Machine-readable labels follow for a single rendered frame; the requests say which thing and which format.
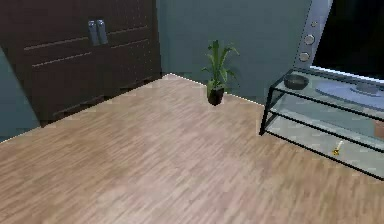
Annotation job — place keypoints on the silver framed television set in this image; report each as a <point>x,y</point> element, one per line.
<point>353,36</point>

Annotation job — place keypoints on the dark brown wooden cupboard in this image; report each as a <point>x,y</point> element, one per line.
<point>76,73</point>

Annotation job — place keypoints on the small yellow object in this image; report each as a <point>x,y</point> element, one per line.
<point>337,149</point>

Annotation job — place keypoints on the black framed glass tv stand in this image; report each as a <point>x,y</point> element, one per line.
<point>320,110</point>

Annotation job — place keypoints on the green house plant in pot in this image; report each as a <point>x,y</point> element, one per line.
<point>217,71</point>

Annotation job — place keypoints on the dark grey bowl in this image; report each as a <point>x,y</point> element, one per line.
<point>295,81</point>

